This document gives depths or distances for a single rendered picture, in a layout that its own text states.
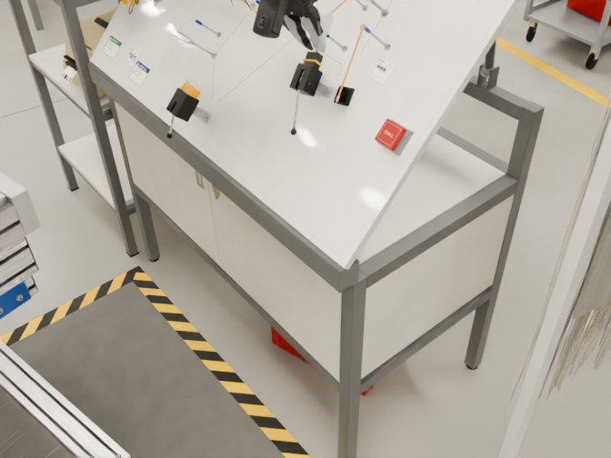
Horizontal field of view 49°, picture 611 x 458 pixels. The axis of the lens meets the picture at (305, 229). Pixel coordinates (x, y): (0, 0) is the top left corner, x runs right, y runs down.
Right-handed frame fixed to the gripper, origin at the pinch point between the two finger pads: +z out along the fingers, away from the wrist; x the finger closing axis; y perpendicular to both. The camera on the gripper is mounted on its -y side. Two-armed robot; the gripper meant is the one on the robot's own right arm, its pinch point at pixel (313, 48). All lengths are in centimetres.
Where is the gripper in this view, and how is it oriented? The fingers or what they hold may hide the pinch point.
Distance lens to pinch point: 132.6
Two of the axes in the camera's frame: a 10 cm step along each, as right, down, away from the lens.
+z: 3.7, 5.7, 7.3
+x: -7.4, -3.0, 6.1
